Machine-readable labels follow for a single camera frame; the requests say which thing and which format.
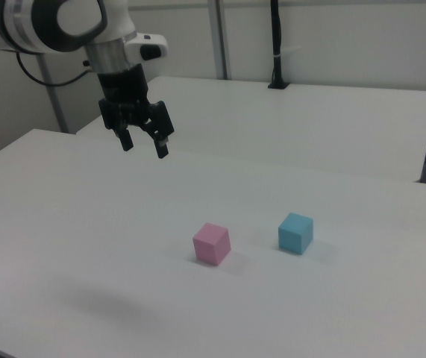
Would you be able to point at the black pole with clamp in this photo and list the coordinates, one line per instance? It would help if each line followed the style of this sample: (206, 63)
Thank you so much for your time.
(277, 37)

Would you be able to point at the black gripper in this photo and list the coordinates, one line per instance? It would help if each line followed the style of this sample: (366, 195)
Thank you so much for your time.
(125, 93)

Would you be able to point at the grey aluminium wall post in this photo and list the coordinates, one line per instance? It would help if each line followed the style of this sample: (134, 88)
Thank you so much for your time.
(218, 37)

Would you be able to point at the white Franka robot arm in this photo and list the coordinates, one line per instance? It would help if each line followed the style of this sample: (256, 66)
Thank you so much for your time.
(117, 18)

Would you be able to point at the white side table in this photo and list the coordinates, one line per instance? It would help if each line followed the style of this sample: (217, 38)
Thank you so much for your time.
(272, 123)

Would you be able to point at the pink foam cube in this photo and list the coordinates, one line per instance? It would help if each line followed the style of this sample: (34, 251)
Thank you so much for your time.
(209, 246)

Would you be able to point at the blue foam cube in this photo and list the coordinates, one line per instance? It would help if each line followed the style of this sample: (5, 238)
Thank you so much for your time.
(291, 235)

